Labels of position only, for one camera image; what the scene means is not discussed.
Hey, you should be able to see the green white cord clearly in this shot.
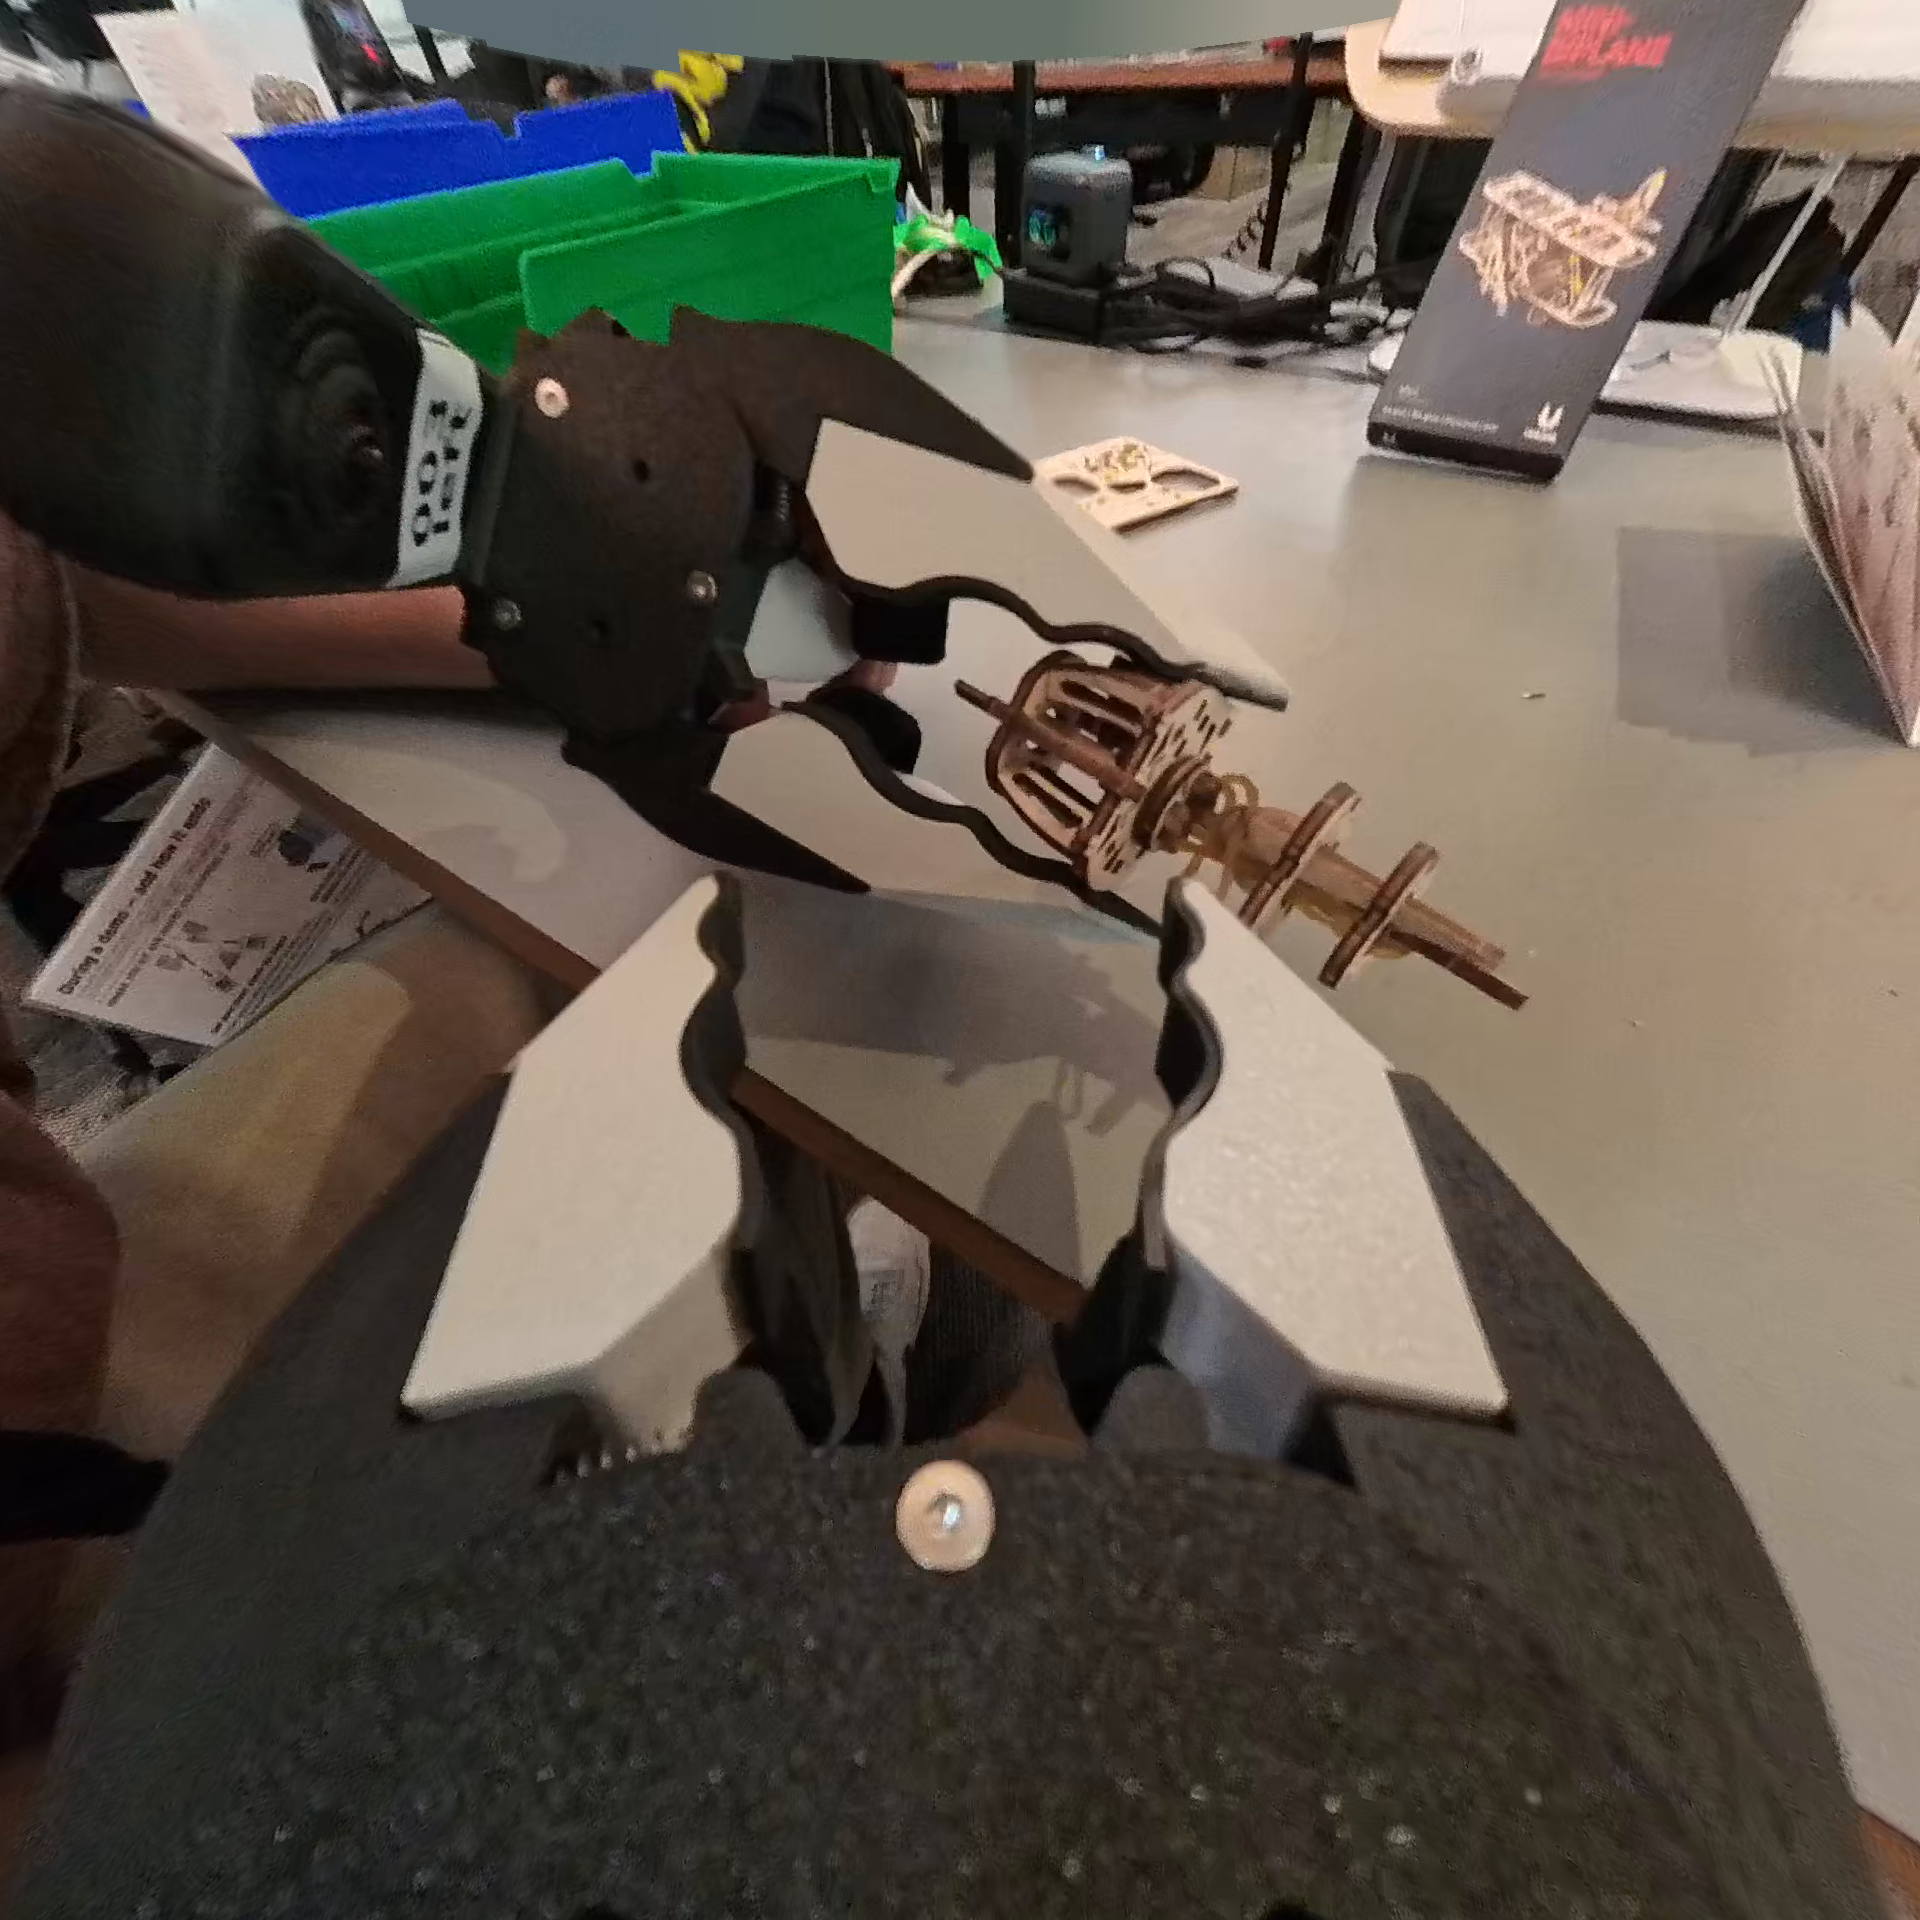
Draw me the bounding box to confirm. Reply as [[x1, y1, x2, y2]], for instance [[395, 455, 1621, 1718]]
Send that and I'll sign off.
[[893, 209, 1007, 296]]

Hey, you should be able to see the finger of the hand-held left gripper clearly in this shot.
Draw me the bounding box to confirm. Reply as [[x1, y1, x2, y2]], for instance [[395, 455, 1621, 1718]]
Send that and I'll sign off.
[[714, 703, 1160, 936], [738, 421, 1295, 712]]

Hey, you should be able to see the green plastic bin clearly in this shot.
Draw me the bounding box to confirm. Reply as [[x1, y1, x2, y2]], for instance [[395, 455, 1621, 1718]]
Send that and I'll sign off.
[[306, 151, 903, 367]]

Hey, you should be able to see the person's left forearm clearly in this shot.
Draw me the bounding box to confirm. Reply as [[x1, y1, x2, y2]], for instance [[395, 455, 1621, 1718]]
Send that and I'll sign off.
[[61, 552, 500, 692]]

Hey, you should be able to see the white stand base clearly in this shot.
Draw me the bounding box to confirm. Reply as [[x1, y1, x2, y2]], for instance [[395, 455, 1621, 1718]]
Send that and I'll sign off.
[[1595, 317, 1793, 425]]

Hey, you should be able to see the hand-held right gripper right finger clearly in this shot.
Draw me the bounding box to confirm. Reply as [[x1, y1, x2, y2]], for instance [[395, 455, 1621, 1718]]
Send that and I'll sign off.
[[1056, 878, 1511, 1466]]

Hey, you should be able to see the white instruction booklet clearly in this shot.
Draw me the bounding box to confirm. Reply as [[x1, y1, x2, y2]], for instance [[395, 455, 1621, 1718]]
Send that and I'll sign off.
[[1762, 301, 1920, 749]]

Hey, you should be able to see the white instruction sign board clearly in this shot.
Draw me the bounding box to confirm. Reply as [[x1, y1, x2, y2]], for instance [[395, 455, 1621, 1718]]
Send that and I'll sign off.
[[1342, 0, 1920, 151]]

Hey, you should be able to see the black strap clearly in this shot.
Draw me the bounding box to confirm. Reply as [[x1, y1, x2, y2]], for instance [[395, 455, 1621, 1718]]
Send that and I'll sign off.
[[0, 1428, 169, 1549]]

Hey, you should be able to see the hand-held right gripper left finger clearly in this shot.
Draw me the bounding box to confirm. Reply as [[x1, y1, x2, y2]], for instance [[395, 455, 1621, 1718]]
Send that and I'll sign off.
[[400, 871, 841, 1452]]

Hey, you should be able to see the printed paper sheet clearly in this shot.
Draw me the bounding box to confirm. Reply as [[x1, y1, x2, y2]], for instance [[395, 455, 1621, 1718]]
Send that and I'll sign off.
[[28, 744, 436, 1049]]

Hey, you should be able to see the black cardboard box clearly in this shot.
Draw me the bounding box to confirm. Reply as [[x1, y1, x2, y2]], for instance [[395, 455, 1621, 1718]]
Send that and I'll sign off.
[[1368, 0, 1807, 483]]

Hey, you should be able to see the wooden gear model assembly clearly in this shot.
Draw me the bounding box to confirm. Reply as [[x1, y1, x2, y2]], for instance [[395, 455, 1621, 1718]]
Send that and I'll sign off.
[[954, 647, 1529, 1011]]

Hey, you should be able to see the laser-cut wooden parts sheet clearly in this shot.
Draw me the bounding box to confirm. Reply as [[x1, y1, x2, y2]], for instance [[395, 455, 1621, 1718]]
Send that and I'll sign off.
[[1036, 438, 1241, 535]]

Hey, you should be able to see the power station with green display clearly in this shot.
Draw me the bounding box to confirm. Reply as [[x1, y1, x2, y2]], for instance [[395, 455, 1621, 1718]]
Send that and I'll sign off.
[[1003, 151, 1143, 338]]

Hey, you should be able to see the blue plastic bin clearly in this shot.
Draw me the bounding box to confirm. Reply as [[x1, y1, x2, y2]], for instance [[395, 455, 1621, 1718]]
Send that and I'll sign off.
[[233, 90, 691, 222]]

